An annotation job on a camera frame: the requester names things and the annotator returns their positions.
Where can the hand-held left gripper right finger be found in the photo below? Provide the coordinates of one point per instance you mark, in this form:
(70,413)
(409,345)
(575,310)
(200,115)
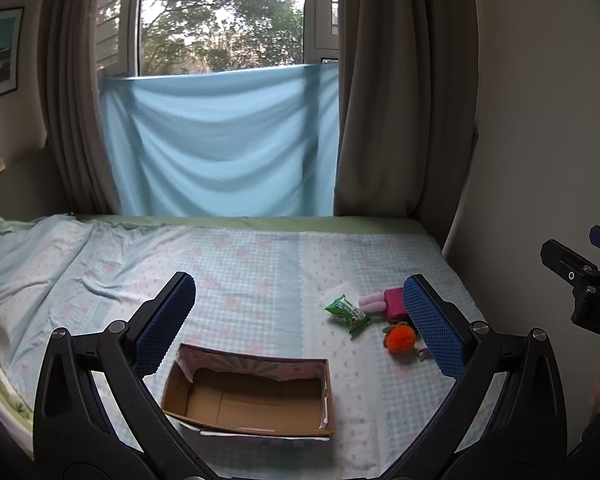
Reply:
(432,325)

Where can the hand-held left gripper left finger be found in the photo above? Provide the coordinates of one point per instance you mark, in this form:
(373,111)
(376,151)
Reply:
(165,325)

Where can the grey white soft cloth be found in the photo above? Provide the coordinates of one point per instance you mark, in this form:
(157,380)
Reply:
(421,355)

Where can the orange pom-pom ball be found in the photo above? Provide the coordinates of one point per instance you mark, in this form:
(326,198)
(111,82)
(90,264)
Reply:
(400,340)

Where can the pink toy block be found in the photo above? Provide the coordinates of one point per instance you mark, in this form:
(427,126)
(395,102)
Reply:
(395,305)

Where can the pink fluffy roll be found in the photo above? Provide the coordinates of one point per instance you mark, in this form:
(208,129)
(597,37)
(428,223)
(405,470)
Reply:
(372,304)

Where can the green snack packet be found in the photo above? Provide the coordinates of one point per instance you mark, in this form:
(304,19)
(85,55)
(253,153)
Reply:
(347,310)

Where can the cardboard box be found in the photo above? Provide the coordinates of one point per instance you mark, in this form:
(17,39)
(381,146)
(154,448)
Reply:
(240,400)

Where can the blue checked floral bedsheet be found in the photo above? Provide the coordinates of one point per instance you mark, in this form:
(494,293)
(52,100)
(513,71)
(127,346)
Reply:
(260,270)

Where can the pale green sheet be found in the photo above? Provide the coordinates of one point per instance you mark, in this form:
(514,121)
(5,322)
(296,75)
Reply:
(230,222)

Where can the pale floral cloth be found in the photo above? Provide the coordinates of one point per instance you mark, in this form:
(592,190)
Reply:
(0,390)

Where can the light blue hanging cloth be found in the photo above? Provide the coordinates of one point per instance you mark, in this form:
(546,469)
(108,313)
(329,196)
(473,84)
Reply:
(220,150)

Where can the beige headboard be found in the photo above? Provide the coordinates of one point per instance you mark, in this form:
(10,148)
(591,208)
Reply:
(30,185)

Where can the grey-brown curtain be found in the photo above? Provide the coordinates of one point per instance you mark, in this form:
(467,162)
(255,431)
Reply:
(405,110)
(75,110)

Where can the tree outside window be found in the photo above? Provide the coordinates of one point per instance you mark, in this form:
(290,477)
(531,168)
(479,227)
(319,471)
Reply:
(220,15)

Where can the window with white frame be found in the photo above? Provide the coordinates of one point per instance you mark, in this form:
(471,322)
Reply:
(320,10)

